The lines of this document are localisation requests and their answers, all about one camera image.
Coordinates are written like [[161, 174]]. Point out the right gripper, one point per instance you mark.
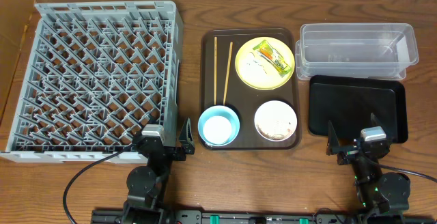
[[349, 149]]

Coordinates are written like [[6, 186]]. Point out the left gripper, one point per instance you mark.
[[174, 151]]

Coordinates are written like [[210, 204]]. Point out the light blue bowl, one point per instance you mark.
[[220, 110]]

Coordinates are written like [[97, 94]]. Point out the pink white bowl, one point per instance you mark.
[[275, 121]]

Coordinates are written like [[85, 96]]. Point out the white tissue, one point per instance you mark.
[[251, 67]]

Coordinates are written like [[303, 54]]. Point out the green orange snack wrapper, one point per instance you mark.
[[265, 50]]

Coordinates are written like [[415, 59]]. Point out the white cup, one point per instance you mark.
[[217, 130]]

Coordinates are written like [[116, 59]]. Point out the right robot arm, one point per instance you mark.
[[384, 195]]

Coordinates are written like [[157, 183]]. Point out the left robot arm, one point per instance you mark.
[[147, 184]]

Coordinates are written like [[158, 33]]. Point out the black waste tray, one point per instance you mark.
[[348, 104]]

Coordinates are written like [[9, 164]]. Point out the dark brown serving tray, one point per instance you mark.
[[241, 98]]

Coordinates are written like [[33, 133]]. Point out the clear plastic bin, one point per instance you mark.
[[360, 50]]

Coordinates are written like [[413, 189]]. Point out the yellow round plate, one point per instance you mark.
[[273, 80]]

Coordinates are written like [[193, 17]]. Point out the grey plastic dish rack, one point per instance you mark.
[[97, 73]]

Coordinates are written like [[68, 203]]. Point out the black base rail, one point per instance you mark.
[[199, 217]]

